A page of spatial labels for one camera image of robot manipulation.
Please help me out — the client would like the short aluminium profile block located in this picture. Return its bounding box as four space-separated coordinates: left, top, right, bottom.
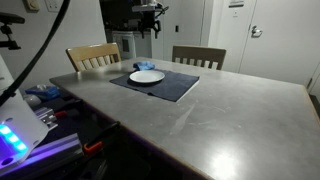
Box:
33 106 58 132

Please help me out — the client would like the black clamp with red handle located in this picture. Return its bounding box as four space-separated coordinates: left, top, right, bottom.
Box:
53 99 84 119
82 120 122 158

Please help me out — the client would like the dark wooden chair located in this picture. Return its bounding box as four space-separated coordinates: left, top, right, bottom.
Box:
171 44 228 71

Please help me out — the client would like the white door with lever handle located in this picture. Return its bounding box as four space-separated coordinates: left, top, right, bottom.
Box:
238 0 320 86

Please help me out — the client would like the white device with blue light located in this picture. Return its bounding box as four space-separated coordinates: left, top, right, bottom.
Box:
0 132 84 179

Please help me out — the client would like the silver door lever handle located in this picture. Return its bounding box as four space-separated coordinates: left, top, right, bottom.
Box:
250 25 264 38

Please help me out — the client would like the blue tissue pack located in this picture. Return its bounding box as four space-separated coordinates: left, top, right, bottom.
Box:
24 84 62 102

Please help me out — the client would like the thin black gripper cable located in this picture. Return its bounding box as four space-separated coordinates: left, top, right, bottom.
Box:
153 1 169 19

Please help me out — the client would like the white double switch plate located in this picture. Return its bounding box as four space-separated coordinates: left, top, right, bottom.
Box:
44 0 63 14

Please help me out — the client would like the black camera on stand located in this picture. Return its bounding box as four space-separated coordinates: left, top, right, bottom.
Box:
0 12 26 51

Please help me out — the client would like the blue microfibre cloth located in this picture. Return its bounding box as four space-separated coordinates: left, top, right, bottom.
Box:
132 60 157 72

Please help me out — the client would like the small white round object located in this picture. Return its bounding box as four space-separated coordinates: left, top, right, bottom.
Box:
22 94 42 108

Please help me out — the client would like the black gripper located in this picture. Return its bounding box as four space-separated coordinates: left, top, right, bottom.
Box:
138 11 163 39

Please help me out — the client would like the light wooden chair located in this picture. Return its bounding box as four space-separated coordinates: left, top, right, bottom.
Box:
65 42 122 73

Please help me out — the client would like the white round plate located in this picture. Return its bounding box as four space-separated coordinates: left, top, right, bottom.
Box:
128 69 166 84

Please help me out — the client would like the dark blue placemat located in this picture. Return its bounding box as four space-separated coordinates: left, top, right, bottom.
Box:
109 68 201 103

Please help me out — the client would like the white door sign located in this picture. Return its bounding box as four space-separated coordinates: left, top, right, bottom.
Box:
228 0 245 8

